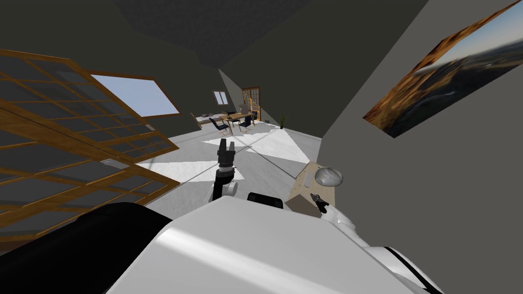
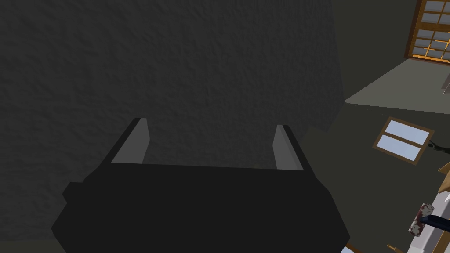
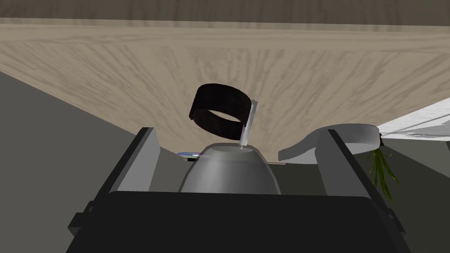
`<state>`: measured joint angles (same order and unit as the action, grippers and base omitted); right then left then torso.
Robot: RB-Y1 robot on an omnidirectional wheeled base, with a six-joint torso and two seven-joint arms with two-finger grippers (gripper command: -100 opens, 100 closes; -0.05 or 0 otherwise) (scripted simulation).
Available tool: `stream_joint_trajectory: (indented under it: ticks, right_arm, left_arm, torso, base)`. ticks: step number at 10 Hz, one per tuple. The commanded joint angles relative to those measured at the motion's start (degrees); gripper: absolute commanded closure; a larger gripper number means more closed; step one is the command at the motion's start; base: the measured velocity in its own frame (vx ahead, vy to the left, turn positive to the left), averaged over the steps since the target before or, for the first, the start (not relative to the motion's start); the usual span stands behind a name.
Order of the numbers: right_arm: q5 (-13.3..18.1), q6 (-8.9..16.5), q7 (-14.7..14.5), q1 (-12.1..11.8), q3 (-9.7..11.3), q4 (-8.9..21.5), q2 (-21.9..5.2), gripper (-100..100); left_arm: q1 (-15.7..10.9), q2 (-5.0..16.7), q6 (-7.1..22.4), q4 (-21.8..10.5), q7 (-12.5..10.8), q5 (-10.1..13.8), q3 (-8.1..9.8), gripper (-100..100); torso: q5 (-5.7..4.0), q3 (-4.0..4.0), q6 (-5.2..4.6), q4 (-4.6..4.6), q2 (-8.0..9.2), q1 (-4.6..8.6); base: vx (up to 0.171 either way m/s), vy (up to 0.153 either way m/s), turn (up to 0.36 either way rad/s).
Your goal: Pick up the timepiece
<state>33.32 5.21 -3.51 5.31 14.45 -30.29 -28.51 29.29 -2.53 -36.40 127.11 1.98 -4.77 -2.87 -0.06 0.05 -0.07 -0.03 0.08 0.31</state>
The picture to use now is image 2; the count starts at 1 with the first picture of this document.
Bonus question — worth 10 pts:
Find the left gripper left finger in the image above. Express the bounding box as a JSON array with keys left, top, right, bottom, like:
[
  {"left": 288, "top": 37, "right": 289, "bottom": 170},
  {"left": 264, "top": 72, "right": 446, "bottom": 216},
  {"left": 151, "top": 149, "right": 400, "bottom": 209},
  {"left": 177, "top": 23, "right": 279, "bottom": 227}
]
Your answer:
[{"left": 104, "top": 117, "right": 151, "bottom": 165}]

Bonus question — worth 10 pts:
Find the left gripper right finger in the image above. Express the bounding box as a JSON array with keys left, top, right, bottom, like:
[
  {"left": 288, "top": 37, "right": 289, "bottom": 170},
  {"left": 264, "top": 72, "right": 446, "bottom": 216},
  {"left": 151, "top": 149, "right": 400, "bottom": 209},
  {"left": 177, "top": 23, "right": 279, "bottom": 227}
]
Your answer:
[{"left": 272, "top": 124, "right": 312, "bottom": 172}]

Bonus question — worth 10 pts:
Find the small wooden-framed window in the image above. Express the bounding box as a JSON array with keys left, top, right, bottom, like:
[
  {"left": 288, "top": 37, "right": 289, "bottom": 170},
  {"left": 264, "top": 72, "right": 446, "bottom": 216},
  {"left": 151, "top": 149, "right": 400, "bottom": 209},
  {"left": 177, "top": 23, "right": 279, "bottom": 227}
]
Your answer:
[{"left": 372, "top": 116, "right": 435, "bottom": 166}]

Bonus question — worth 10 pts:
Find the large wooden-framed window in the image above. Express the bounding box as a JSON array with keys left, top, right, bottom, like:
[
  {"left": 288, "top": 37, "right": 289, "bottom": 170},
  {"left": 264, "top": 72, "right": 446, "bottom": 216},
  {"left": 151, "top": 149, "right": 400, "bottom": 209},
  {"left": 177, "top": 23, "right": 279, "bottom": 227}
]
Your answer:
[{"left": 403, "top": 0, "right": 450, "bottom": 67}]

